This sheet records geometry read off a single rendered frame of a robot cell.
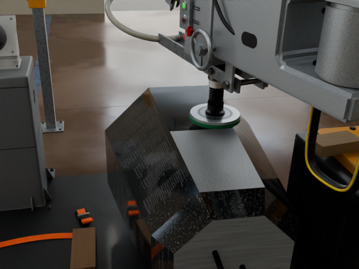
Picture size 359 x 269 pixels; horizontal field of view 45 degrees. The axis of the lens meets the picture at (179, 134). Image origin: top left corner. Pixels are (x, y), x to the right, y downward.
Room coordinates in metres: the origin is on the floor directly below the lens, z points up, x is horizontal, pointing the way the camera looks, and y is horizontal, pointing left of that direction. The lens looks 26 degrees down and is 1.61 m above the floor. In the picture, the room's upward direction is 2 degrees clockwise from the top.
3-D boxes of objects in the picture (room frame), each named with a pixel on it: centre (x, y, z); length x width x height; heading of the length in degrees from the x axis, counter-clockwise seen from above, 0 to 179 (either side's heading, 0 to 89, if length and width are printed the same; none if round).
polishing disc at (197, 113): (1.71, -0.15, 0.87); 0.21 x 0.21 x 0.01
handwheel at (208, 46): (1.55, -0.10, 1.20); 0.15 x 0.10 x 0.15; 28
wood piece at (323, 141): (1.60, -0.64, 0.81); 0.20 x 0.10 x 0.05; 111
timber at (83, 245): (1.70, 0.46, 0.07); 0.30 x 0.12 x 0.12; 11
